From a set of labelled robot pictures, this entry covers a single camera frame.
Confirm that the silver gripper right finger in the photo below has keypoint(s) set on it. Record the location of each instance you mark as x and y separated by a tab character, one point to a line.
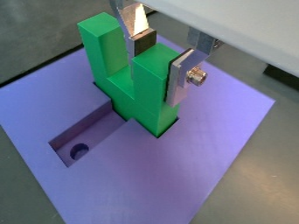
184	69

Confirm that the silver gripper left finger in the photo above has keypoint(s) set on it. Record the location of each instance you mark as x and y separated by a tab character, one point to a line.
138	35

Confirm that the green U-shaped block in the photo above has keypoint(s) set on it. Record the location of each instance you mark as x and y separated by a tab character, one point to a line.
133	82

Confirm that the purple board with cross slot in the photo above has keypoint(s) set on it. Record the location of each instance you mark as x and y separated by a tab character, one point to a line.
106	172

